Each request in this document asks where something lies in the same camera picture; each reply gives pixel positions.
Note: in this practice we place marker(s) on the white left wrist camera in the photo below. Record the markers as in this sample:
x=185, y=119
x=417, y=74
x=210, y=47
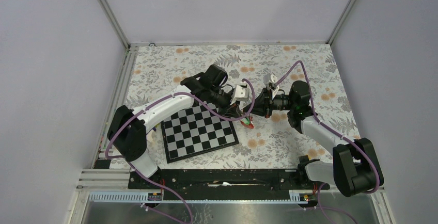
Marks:
x=240, y=93

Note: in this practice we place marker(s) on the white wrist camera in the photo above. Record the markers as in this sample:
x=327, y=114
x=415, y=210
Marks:
x=240, y=93
x=270, y=82

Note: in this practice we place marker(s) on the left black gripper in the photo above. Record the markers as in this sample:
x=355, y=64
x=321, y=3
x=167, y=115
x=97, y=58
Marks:
x=229, y=110

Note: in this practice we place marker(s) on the black white chessboard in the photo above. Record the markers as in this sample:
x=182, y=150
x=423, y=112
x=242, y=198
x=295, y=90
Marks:
x=194, y=131

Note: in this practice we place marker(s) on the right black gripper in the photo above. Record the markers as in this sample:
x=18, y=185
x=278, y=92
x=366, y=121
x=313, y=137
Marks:
x=262, y=105

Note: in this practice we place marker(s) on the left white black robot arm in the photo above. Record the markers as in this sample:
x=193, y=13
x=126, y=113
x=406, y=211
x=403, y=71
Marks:
x=128, y=128

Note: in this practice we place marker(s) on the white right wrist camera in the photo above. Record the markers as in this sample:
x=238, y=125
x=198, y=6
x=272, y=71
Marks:
x=270, y=82

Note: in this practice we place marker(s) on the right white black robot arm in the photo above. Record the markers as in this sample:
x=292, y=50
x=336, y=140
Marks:
x=355, y=167

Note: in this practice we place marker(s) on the floral patterned table mat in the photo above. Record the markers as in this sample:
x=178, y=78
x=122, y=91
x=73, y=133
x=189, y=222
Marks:
x=272, y=143

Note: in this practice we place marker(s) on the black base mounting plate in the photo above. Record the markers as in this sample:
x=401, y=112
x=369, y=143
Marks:
x=230, y=181

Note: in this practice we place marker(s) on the grey slotted cable duct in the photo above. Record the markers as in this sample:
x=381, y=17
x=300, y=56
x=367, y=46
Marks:
x=157, y=197

